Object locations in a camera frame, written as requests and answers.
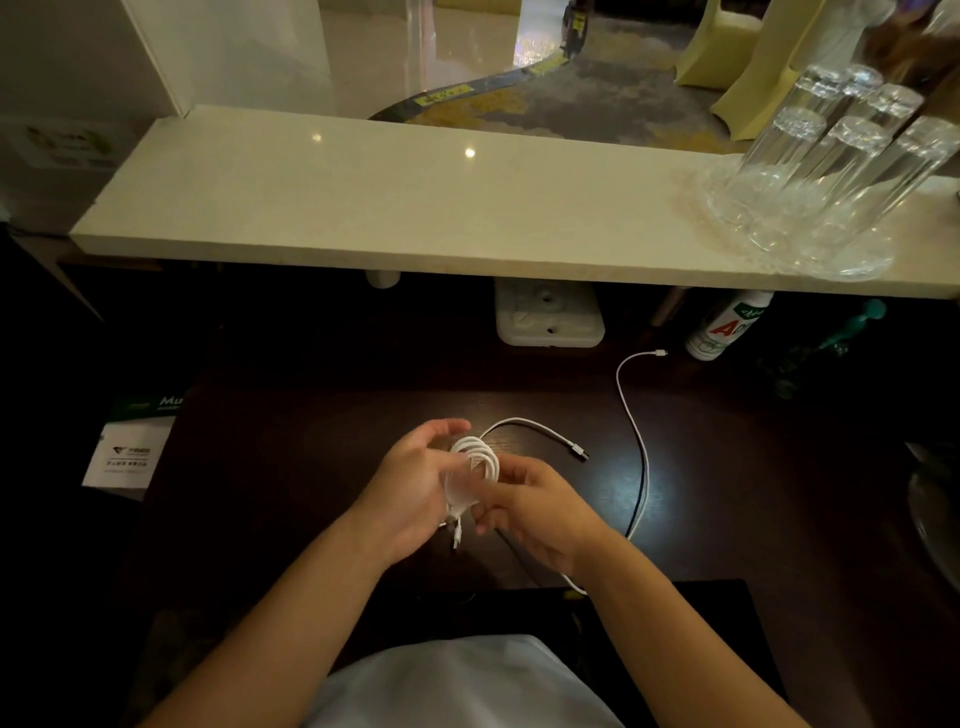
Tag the person's left hand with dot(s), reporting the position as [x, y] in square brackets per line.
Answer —
[401, 502]

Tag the person's right hand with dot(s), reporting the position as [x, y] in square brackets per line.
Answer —
[555, 517]

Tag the person's right forearm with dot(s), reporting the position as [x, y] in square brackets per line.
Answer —
[682, 645]

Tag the person's left forearm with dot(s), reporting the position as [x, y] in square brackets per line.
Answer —
[277, 637]

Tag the person's white shirt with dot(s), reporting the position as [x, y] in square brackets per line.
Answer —
[465, 686]

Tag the white socket box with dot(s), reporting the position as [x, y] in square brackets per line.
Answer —
[551, 315]

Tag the white round ledge support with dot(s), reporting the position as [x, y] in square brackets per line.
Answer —
[383, 278]

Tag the light wooden stick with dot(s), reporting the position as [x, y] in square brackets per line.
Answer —
[667, 306]

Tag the white bottle red green label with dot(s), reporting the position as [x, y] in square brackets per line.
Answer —
[724, 330]

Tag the white and green paper box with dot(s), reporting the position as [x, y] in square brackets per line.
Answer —
[131, 457]

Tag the cream stone counter ledge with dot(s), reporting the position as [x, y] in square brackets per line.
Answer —
[375, 195]

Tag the teal plastic bottle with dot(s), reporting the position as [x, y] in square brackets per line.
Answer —
[855, 322]

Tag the round metal dish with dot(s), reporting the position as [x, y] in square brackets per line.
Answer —
[941, 517]

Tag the clear glass tray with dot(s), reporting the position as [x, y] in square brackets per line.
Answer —
[862, 259]

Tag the group of upturned clear glasses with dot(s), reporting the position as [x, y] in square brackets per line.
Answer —
[832, 157]

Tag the yellow covered chair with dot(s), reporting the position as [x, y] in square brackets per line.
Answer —
[716, 49]
[761, 82]

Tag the black post with yellow label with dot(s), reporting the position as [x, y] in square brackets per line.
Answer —
[574, 26]

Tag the pale wall sticker green print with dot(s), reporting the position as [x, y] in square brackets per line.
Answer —
[64, 144]

